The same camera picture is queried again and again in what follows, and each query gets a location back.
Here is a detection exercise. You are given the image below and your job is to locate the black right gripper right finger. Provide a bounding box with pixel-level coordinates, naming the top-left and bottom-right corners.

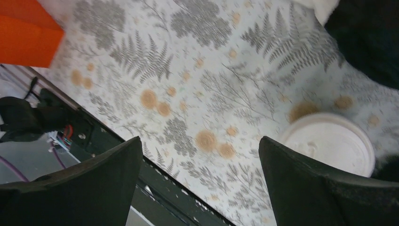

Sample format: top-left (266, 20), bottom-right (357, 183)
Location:
top-left (259, 136), bottom-right (399, 226)

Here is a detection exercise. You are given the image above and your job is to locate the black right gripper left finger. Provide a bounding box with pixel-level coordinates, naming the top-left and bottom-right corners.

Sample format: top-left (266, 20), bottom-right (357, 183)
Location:
top-left (0, 137), bottom-right (143, 226)

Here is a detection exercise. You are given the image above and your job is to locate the white plastic cup lid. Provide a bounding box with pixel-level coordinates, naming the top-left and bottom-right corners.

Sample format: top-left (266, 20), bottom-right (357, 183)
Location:
top-left (278, 113), bottom-right (375, 177)

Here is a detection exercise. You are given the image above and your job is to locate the orange paper bag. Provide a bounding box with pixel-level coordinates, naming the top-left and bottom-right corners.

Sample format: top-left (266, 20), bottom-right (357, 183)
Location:
top-left (0, 0), bottom-right (64, 68)

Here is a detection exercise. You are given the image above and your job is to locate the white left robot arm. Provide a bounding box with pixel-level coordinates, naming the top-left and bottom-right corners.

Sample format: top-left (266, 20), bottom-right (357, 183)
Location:
top-left (0, 97), bottom-right (68, 143)

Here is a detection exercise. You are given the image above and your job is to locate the floral patterned table mat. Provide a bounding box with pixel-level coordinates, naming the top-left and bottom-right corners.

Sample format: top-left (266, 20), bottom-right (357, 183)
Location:
top-left (40, 0), bottom-right (399, 226)

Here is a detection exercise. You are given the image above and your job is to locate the black cloth bundle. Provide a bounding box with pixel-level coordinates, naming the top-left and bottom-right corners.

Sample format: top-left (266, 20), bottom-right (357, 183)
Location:
top-left (324, 0), bottom-right (399, 89)

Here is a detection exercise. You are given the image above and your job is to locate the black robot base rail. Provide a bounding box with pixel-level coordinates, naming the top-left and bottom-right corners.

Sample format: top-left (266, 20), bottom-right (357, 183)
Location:
top-left (37, 89), bottom-right (234, 226)

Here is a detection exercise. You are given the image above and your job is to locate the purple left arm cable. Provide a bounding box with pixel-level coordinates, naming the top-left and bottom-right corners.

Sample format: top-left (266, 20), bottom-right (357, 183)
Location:
top-left (0, 146), bottom-right (68, 183)

